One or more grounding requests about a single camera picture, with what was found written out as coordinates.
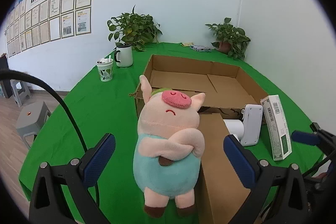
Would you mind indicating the green tablecloth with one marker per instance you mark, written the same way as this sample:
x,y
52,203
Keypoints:
x,y
105,108

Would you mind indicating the pink pig plush toy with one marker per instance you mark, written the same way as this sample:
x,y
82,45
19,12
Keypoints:
x,y
168,129

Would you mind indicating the blue white snack packet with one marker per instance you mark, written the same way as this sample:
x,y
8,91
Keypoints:
x,y
200,48

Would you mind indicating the leaf print paper cup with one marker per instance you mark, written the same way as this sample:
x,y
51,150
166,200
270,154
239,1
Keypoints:
x,y
105,71

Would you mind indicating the grey plastic stool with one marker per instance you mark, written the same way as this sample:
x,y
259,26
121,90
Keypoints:
x,y
31,119
21,90

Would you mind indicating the yellow snack packet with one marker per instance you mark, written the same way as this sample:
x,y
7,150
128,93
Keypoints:
x,y
187,44

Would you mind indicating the brown cardboard box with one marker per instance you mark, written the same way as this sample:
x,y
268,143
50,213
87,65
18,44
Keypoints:
x,y
218,161

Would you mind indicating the large potted green plant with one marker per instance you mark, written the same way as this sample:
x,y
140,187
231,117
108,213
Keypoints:
x,y
134,27

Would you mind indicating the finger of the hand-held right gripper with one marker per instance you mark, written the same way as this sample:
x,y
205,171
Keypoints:
x,y
303,137

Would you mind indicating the white hair dryer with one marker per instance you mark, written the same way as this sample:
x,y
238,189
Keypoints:
x,y
252,124

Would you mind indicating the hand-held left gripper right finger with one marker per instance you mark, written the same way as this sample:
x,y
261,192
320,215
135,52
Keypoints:
x,y
239,161

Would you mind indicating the white enamel mug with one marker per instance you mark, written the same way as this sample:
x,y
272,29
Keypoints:
x,y
124,56

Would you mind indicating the group of framed wall documents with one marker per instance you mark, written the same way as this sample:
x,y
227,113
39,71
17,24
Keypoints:
x,y
68,14

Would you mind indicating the white and green carton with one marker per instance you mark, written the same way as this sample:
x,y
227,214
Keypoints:
x,y
275,124

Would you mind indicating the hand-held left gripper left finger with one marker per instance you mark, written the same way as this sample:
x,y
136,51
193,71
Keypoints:
x,y
101,159

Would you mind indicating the small potted green plant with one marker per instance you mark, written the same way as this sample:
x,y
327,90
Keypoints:
x,y
231,35

